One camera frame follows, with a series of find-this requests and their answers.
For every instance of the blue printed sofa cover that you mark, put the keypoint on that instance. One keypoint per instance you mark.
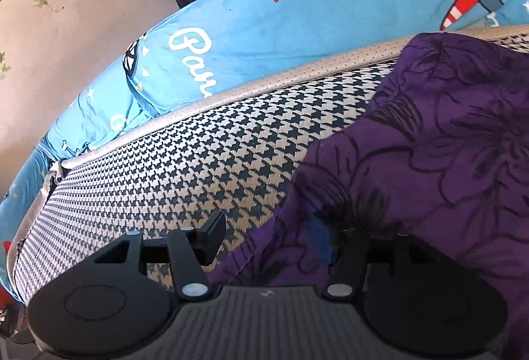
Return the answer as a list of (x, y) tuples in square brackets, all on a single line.
[(330, 12)]

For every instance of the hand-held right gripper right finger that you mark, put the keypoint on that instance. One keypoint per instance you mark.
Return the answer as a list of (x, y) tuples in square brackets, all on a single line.
[(322, 240)]

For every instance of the purple floral shirt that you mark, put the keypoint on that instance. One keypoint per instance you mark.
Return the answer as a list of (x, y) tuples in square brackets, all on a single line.
[(434, 157)]

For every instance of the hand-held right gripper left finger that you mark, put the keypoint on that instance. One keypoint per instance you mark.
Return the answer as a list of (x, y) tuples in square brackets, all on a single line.
[(213, 234)]

